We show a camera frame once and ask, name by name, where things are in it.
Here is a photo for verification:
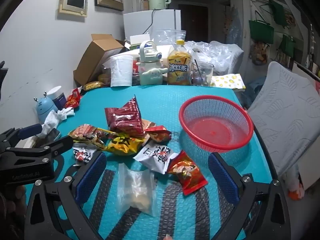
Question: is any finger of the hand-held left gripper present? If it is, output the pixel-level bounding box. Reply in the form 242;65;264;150
0;124;43;151
5;136;74;163

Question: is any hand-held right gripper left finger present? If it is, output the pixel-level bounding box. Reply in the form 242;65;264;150
24;151;108;240

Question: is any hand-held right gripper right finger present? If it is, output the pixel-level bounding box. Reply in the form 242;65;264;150
207;152;292;240

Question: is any white snack packet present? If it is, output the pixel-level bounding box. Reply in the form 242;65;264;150
72;144;100;165
132;140;179;175

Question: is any red and black snack packet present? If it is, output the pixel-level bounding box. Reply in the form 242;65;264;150
69;124;110;150

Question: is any red cartoon snack packet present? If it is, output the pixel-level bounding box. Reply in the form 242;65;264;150
167;150;208;196

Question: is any red plastic basket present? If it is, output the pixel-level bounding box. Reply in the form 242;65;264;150
179;95;254;153

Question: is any yellow snack packet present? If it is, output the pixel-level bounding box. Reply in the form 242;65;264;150
106;134;145;157

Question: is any clear plastic snack bag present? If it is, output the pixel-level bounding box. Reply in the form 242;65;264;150
117;163;159;217

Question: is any dark red snack bag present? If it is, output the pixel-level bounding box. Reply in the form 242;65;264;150
104;95;145;138

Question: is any small red snack packet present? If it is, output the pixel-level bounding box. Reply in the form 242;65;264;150
145;125;172;143

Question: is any black phone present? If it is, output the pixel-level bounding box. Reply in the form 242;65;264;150
35;128;61;148

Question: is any crumpled tissue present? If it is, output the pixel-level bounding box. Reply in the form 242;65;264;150
41;107;75;137

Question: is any blue deer humidifier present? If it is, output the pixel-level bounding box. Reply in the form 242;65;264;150
34;91;58;123

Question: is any white lid jar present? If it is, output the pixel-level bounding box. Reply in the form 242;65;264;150
47;86;67;109

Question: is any red foil packet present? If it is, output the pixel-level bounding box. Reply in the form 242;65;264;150
64;87;82;108

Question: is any yellow noodle packet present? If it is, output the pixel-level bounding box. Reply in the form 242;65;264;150
82;81;105;91

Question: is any orange object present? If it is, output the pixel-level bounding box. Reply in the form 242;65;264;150
287;189;304;201

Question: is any blue grey cloth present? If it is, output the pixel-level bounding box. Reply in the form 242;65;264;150
244;82;265;108

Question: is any grey cushion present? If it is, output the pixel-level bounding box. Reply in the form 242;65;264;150
246;61;320;178

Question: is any cardboard box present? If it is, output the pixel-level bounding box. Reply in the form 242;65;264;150
73;34;129;87

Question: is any paper towel roll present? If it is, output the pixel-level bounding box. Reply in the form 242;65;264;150
104;54;134;87

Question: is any yellow smiley tissue pack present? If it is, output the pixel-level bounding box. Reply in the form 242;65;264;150
210;74;247;91

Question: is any teal bubble mat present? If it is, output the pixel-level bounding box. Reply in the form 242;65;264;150
25;85;273;240

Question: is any glass cup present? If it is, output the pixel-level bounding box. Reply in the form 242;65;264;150
191;61;215;87

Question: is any mint green water bottle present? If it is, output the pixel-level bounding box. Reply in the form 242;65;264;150
139;40;168;86

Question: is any iced tea bottle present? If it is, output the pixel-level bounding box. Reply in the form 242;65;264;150
167;39;193;85

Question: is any clear plastic bag pile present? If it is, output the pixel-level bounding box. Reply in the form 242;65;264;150
186;40;244;75

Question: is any patterned hanging bag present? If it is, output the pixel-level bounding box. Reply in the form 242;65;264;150
251;41;269;65

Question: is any white green carton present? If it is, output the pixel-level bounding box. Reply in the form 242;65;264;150
130;34;150;50

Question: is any white mini fridge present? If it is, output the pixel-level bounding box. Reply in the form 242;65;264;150
123;9;182;43

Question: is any green tote bag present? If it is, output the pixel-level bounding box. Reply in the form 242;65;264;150
279;34;297;58
249;11;275;45
269;0;290;28

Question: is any clear zip bag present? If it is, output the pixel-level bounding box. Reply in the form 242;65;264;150
155;29;187;48

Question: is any dark door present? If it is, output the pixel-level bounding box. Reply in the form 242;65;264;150
178;4;208;43

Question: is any black curved rail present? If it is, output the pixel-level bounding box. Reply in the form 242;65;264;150
295;64;320;82

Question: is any wall intercom panel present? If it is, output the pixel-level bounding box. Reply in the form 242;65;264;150
58;0;88;18

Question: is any black kettle cord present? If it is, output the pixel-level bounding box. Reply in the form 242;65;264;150
142;9;154;34

